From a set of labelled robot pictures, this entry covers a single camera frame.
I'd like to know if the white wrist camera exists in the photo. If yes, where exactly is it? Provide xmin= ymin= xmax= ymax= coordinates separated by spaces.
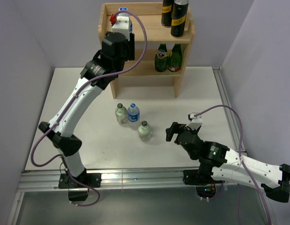
xmin=187 ymin=112 xmax=203 ymax=130
xmin=110 ymin=15 xmax=131 ymax=40

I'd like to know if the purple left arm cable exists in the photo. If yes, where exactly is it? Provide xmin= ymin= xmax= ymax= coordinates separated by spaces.
xmin=31 ymin=8 xmax=148 ymax=207

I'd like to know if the dark green bottle yellow label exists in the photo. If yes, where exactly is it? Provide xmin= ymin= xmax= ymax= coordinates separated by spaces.
xmin=168 ymin=44 xmax=183 ymax=72

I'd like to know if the clear glass bottle green cap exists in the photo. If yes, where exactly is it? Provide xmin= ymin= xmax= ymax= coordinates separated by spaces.
xmin=138 ymin=120 xmax=151 ymax=142

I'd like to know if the aluminium rail frame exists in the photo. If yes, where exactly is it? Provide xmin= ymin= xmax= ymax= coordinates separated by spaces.
xmin=6 ymin=66 xmax=277 ymax=225

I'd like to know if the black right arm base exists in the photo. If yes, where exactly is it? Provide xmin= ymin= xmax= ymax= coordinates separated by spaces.
xmin=183 ymin=169 xmax=225 ymax=202

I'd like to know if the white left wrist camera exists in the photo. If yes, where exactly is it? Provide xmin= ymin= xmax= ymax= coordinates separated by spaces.
xmin=110 ymin=15 xmax=131 ymax=40

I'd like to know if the black can yellow label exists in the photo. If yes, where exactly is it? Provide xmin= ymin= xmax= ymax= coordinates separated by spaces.
xmin=161 ymin=0 xmax=174 ymax=27

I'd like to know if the wooden shelf unit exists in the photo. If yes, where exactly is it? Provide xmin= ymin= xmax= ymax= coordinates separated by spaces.
xmin=98 ymin=2 xmax=195 ymax=98

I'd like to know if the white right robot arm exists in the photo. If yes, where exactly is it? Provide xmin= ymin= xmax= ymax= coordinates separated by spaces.
xmin=166 ymin=122 xmax=290 ymax=203

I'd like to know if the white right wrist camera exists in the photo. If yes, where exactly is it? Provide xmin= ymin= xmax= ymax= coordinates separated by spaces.
xmin=187 ymin=112 xmax=203 ymax=130

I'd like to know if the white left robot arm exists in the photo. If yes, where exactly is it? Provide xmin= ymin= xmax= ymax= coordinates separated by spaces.
xmin=38 ymin=32 xmax=135 ymax=184

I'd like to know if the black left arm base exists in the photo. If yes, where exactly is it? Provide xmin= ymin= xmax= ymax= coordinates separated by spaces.
xmin=58 ymin=173 xmax=101 ymax=207

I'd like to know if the rear glass bottle green cap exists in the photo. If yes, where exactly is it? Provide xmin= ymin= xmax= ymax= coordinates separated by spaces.
xmin=115 ymin=103 xmax=128 ymax=124

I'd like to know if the green glass bottle red label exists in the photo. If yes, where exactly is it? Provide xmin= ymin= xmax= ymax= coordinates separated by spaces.
xmin=154 ymin=44 xmax=168 ymax=72

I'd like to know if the clear water bottle blue label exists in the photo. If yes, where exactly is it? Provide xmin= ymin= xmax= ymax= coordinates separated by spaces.
xmin=118 ymin=7 xmax=133 ymax=33

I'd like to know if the rear water bottle blue label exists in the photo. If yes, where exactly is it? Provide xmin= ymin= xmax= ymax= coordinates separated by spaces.
xmin=127 ymin=103 xmax=140 ymax=130

